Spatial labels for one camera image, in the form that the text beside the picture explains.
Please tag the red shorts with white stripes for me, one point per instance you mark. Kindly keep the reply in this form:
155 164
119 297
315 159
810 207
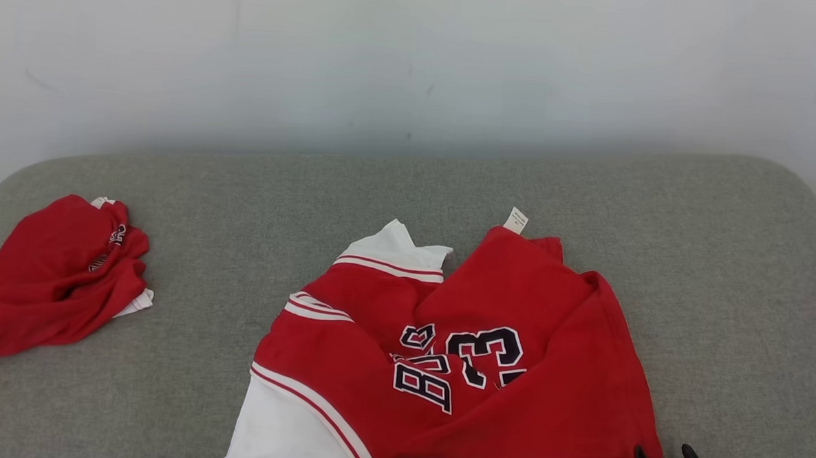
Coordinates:
47 282

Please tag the red basketball jersey number 23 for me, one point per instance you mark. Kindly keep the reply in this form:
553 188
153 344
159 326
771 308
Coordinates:
546 373

